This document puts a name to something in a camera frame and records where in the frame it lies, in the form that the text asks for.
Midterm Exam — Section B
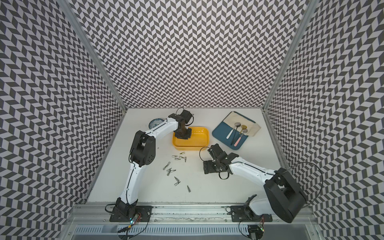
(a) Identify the blue patterned ceramic bowl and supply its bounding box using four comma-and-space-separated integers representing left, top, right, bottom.
149, 118, 165, 129

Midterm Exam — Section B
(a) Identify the white handled silver spoon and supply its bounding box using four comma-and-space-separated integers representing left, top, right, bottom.
226, 122, 241, 139

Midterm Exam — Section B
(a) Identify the aluminium corner post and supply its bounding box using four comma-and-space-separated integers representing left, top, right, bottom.
57, 0, 127, 112
263, 0, 320, 112

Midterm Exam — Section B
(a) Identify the aluminium corner post right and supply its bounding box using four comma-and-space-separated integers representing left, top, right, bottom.
263, 0, 320, 112

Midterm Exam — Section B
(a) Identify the pink handled silver spoon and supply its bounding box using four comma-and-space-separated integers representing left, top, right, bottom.
234, 129, 248, 147

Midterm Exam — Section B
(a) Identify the aluminium corner post left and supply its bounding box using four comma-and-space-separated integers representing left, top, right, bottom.
57, 0, 127, 112

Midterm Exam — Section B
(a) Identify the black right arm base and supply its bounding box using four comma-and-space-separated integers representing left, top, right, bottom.
227, 194, 273, 223

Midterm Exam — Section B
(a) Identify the black long spoon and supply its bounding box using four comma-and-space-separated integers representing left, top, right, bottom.
231, 124, 241, 146

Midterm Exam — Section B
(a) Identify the teal plastic tray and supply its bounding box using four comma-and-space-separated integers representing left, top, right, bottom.
212, 111, 261, 150

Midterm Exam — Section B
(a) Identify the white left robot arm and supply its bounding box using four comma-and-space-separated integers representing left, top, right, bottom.
120, 110, 194, 207

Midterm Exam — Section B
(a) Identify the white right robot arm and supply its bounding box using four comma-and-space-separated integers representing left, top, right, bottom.
203, 144, 308, 223

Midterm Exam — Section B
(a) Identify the aluminium front rail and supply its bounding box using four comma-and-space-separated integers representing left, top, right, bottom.
64, 202, 319, 226

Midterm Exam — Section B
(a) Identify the beige cloth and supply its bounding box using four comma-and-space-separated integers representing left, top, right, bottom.
223, 111, 261, 137

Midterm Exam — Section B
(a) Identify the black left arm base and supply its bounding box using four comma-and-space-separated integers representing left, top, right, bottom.
110, 198, 153, 223

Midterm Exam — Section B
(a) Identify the yellow plastic storage box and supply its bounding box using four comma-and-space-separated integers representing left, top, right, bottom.
172, 127, 210, 151

